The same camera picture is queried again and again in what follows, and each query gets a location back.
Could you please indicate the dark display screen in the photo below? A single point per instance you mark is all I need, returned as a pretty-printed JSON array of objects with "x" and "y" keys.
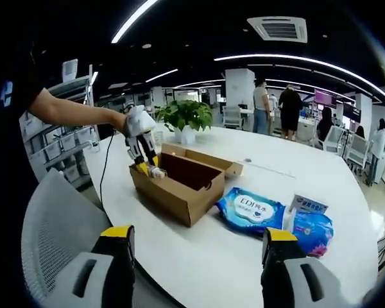
[{"x": 351, "y": 112}]

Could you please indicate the straight ceiling light strip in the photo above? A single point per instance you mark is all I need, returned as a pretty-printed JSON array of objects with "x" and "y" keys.
[{"x": 134, "y": 20}]

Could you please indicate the person's black shirt sleeve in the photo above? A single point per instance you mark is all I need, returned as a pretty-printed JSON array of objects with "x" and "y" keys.
[{"x": 22, "y": 83}]

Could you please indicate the brown cardboard shoe box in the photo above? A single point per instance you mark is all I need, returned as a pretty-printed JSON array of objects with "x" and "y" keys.
[{"x": 179, "y": 199}]

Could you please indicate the grey mesh office chair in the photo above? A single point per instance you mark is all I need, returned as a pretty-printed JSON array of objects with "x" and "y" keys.
[{"x": 57, "y": 224}]

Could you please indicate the white ceiling air vent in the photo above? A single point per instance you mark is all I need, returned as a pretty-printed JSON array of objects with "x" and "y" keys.
[{"x": 279, "y": 30}]

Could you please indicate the green plant in white pot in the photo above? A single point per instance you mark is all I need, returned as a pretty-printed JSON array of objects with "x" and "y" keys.
[{"x": 186, "y": 115}]

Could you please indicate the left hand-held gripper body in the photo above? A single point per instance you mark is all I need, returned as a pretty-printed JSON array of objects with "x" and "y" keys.
[{"x": 139, "y": 122}]

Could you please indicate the grey metal shelf rack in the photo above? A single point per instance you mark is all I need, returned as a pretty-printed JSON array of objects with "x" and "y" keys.
[{"x": 80, "y": 83}]

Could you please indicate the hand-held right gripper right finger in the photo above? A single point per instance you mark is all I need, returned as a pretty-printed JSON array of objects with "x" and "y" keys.
[{"x": 276, "y": 282}]

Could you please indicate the white blue carton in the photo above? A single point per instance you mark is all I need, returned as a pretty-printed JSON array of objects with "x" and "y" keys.
[{"x": 308, "y": 203}]

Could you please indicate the short ceiling light strip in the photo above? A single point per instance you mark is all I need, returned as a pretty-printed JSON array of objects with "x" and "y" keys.
[{"x": 162, "y": 75}]

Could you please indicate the purple display screen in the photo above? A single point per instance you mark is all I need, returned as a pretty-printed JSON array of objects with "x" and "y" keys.
[{"x": 325, "y": 99}]

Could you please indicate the blue wet wipes pack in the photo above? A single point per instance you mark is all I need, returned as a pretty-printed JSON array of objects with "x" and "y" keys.
[{"x": 250, "y": 208}]

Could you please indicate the long curved ceiling light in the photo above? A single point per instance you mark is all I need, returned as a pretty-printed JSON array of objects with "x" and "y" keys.
[{"x": 292, "y": 58}]

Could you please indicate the white office chair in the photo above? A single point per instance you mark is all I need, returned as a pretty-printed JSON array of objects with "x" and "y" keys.
[
  {"x": 232, "y": 117},
  {"x": 333, "y": 139},
  {"x": 357, "y": 150}
]

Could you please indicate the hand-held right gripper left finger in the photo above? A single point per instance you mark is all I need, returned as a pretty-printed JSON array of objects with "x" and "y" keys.
[{"x": 115, "y": 276}]

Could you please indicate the clear glass cup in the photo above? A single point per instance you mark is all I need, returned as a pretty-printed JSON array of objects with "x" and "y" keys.
[{"x": 159, "y": 138}]

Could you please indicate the white appliance with grille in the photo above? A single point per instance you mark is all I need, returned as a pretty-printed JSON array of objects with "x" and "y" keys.
[{"x": 70, "y": 70}]

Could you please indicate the blue soft tissue pack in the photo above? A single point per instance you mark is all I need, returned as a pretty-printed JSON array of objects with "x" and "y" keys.
[{"x": 314, "y": 231}]

